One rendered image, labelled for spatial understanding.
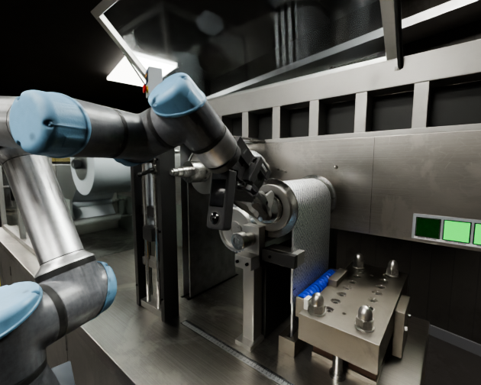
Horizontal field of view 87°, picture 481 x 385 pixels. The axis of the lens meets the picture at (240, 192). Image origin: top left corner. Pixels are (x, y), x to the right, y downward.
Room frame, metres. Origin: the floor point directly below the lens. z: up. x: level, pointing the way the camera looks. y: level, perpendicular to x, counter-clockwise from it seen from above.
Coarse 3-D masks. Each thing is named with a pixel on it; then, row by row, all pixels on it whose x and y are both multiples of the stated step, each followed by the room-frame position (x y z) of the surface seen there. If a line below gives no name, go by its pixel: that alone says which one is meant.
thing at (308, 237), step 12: (300, 228) 0.61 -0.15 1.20; (312, 228) 0.67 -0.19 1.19; (324, 228) 0.74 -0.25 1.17; (300, 240) 0.61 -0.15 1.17; (312, 240) 0.67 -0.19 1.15; (324, 240) 0.74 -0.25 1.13; (312, 252) 0.67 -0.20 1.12; (324, 252) 0.74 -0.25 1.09; (312, 264) 0.67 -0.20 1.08; (324, 264) 0.74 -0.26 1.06; (300, 276) 0.62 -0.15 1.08; (312, 276) 0.68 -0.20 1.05; (300, 288) 0.62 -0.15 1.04
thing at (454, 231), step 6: (444, 222) 0.66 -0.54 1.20; (450, 222) 0.65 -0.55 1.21; (456, 222) 0.64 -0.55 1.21; (462, 222) 0.64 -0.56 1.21; (444, 228) 0.66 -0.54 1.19; (450, 228) 0.65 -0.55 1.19; (456, 228) 0.64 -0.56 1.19; (462, 228) 0.64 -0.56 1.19; (468, 228) 0.63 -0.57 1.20; (444, 234) 0.66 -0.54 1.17; (450, 234) 0.65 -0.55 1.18; (456, 234) 0.64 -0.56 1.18; (462, 234) 0.64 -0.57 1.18; (468, 234) 0.63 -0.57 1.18; (456, 240) 0.64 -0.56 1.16; (462, 240) 0.63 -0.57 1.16; (468, 240) 0.63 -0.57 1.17
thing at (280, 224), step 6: (264, 186) 0.63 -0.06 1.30; (270, 186) 0.62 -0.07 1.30; (276, 186) 0.61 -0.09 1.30; (264, 192) 0.63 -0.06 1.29; (276, 192) 0.60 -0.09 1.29; (282, 192) 0.59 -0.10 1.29; (282, 198) 0.59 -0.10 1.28; (288, 198) 0.59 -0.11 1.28; (282, 204) 0.59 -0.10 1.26; (288, 204) 0.58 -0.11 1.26; (288, 210) 0.58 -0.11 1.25; (282, 216) 0.59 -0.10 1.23; (288, 216) 0.58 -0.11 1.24; (258, 222) 0.64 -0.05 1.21; (276, 222) 0.60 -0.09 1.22; (282, 222) 0.59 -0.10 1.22; (270, 228) 0.61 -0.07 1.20; (276, 228) 0.60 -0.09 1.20
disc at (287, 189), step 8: (264, 184) 0.63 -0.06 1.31; (272, 184) 0.62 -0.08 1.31; (280, 184) 0.61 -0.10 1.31; (288, 192) 0.59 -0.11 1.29; (296, 200) 0.58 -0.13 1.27; (296, 208) 0.58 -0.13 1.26; (296, 216) 0.58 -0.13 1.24; (288, 224) 0.59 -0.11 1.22; (272, 232) 0.62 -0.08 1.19; (280, 232) 0.60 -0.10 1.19; (288, 232) 0.59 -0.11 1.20
